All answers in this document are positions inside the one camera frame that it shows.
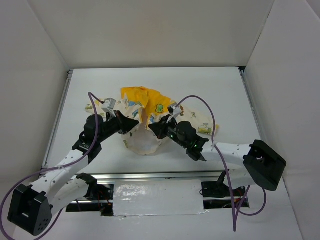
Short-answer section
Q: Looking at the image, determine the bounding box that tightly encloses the cream yellow dinosaur print jacket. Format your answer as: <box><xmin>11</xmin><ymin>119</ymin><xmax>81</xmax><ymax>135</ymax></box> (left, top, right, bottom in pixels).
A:
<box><xmin>85</xmin><ymin>87</ymin><xmax>218</xmax><ymax>156</ymax></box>

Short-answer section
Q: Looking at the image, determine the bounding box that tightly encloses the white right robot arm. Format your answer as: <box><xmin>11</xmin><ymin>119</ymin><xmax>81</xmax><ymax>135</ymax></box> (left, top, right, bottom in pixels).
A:
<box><xmin>148</xmin><ymin>117</ymin><xmax>287</xmax><ymax>196</ymax></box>

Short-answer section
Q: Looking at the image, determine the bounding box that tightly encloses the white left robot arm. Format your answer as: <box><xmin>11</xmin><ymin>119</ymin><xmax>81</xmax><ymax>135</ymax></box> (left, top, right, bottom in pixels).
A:
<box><xmin>7</xmin><ymin>110</ymin><xmax>139</xmax><ymax>236</ymax></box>

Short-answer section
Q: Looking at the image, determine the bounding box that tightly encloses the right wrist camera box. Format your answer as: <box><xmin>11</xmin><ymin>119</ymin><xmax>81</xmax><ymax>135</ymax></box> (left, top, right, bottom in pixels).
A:
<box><xmin>166</xmin><ymin>102</ymin><xmax>181</xmax><ymax>124</ymax></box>

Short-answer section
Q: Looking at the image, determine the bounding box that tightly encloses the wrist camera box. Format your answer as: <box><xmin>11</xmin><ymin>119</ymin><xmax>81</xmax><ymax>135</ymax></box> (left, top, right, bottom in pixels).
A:
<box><xmin>101</xmin><ymin>98</ymin><xmax>116</xmax><ymax>115</ymax></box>
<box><xmin>166</xmin><ymin>102</ymin><xmax>181</xmax><ymax>124</ymax></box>

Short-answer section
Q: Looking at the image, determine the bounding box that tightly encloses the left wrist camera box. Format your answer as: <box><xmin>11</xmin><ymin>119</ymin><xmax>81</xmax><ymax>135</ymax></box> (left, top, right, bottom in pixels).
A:
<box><xmin>101</xmin><ymin>98</ymin><xmax>116</xmax><ymax>115</ymax></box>

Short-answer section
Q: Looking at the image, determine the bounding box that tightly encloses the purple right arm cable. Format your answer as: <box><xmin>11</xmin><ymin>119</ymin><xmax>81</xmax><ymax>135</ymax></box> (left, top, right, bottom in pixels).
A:
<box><xmin>174</xmin><ymin>95</ymin><xmax>267</xmax><ymax>233</ymax></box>

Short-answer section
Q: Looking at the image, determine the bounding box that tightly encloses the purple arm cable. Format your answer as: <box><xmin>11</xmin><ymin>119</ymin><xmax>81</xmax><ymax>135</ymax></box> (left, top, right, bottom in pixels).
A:
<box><xmin>0</xmin><ymin>91</ymin><xmax>106</xmax><ymax>236</ymax></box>
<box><xmin>174</xmin><ymin>95</ymin><xmax>267</xmax><ymax>233</ymax></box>

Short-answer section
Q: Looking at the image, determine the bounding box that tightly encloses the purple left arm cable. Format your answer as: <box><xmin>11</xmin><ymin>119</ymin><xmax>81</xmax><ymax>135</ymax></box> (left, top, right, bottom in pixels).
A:
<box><xmin>0</xmin><ymin>91</ymin><xmax>106</xmax><ymax>236</ymax></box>

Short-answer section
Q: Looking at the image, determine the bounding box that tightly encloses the aluminium front rail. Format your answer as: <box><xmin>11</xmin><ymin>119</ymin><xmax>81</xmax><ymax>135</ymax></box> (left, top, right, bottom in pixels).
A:
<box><xmin>41</xmin><ymin>169</ymin><xmax>251</xmax><ymax>181</ymax></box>

